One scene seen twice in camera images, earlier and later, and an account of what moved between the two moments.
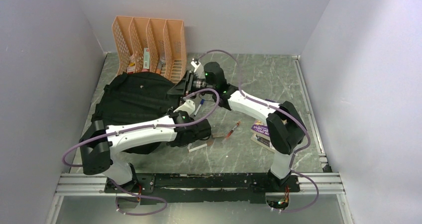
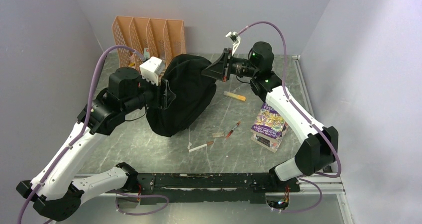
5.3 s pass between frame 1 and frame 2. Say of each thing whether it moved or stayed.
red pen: stayed
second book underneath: stayed
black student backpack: moved
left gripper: moved
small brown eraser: stayed
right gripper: moved
